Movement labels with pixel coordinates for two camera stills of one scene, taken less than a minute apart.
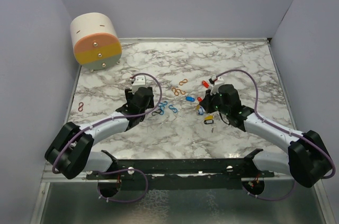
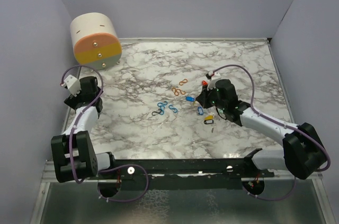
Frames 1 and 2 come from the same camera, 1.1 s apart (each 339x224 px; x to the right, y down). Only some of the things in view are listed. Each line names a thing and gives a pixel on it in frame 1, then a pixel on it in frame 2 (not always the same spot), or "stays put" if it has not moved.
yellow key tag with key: x=210 y=117 stays put
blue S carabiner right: x=172 y=108 stays put
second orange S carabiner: x=182 y=92 stays put
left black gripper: x=130 y=96 -> x=73 y=100
